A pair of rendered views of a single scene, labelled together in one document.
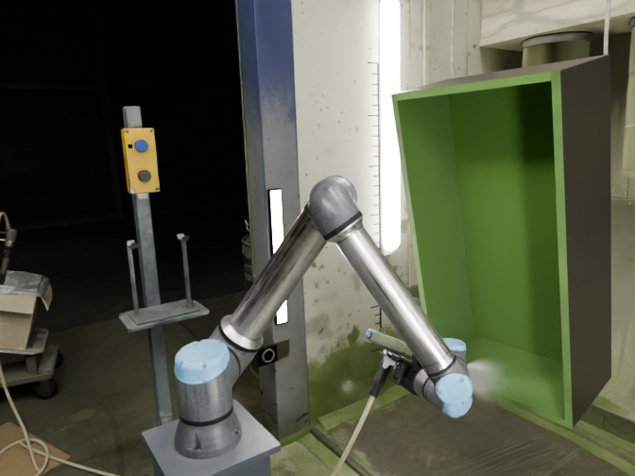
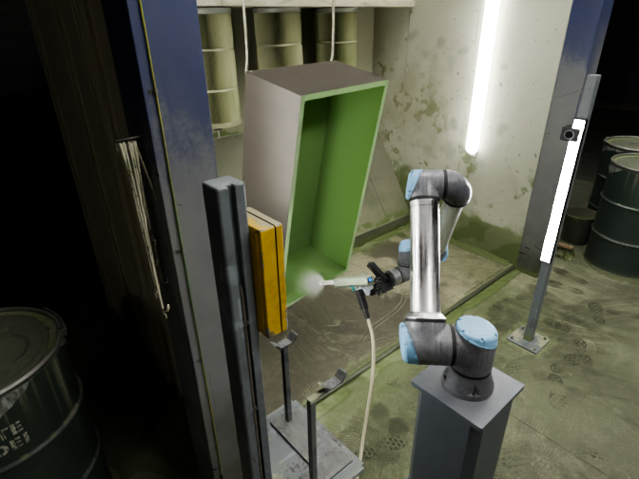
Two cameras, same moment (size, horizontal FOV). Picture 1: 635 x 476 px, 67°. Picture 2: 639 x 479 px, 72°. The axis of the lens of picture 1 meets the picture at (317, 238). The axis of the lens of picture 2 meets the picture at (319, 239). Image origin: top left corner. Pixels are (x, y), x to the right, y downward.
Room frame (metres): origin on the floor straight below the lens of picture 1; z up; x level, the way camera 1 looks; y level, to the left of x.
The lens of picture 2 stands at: (1.95, 1.53, 1.91)
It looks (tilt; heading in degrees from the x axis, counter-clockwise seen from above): 27 degrees down; 263
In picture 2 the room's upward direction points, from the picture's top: 1 degrees counter-clockwise
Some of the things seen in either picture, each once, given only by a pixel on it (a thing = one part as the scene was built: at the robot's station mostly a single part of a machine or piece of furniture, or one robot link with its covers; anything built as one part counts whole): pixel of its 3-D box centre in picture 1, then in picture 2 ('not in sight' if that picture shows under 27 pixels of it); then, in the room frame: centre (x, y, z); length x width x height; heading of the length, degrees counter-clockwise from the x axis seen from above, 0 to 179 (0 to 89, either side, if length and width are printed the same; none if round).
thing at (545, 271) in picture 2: not in sight; (556, 226); (0.34, -0.57, 0.82); 0.05 x 0.05 x 1.64; 34
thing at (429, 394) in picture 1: (447, 395); (405, 272); (1.29, -0.37, 0.73); 0.12 x 0.09 x 0.10; 26
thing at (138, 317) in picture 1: (161, 276); (301, 406); (1.91, 0.65, 0.95); 0.26 x 0.15 x 0.32; 124
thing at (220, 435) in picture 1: (207, 422); (469, 373); (1.25, 0.33, 0.69); 0.19 x 0.19 x 0.10
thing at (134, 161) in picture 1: (140, 161); (258, 273); (1.99, 0.71, 1.42); 0.12 x 0.06 x 0.26; 124
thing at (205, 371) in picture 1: (204, 377); (472, 344); (1.26, 0.33, 0.83); 0.17 x 0.15 x 0.18; 169
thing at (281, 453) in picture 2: (163, 314); (298, 451); (1.92, 0.66, 0.78); 0.31 x 0.23 x 0.01; 124
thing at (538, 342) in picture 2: not in sight; (528, 339); (0.34, -0.57, 0.01); 0.20 x 0.20 x 0.01; 34
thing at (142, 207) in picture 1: (151, 297); (257, 474); (2.04, 0.75, 0.82); 0.06 x 0.06 x 1.64; 34
